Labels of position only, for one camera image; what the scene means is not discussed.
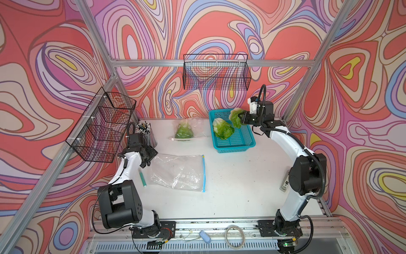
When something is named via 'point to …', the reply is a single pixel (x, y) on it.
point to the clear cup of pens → (145, 128)
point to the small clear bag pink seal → (200, 127)
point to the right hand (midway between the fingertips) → (239, 118)
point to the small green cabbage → (184, 131)
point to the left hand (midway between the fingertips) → (153, 155)
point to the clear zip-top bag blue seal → (182, 172)
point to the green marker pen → (142, 179)
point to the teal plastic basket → (242, 139)
